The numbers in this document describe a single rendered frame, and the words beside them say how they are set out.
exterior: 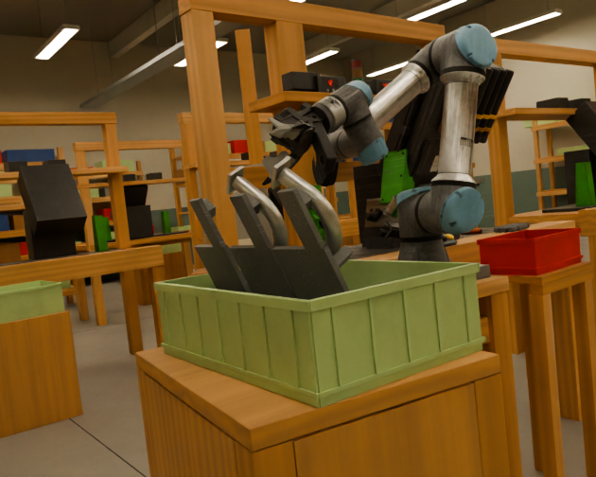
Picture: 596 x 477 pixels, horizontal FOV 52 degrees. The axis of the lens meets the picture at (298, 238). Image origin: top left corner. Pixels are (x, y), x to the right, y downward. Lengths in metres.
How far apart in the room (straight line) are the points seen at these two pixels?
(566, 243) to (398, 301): 1.24
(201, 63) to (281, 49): 0.39
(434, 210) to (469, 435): 0.62
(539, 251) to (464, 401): 0.99
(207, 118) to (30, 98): 10.06
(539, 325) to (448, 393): 0.98
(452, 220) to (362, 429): 0.69
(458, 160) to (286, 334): 0.78
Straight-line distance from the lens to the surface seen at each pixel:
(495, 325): 1.74
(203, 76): 2.33
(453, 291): 1.17
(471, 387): 1.18
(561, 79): 12.24
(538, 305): 2.07
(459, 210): 1.56
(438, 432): 1.14
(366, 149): 1.46
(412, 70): 1.74
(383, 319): 1.04
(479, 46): 1.66
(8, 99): 12.17
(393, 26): 3.08
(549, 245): 2.14
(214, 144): 2.29
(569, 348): 3.01
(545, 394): 2.15
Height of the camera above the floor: 1.11
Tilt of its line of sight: 3 degrees down
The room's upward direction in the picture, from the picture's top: 6 degrees counter-clockwise
